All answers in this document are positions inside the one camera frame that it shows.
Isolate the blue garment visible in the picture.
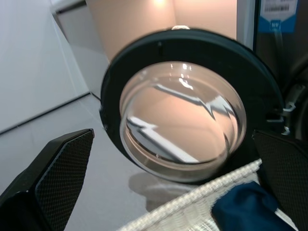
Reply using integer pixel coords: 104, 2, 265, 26
211, 182, 293, 231

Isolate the pale woven basket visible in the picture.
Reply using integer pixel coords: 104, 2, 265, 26
119, 158, 298, 231

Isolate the grey washing machine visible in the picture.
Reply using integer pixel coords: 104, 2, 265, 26
237, 0, 308, 141

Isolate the round glass washing machine door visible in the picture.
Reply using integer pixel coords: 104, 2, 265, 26
99, 25, 286, 185

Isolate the blue promotional sticker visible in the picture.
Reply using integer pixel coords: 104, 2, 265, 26
258, 0, 297, 34

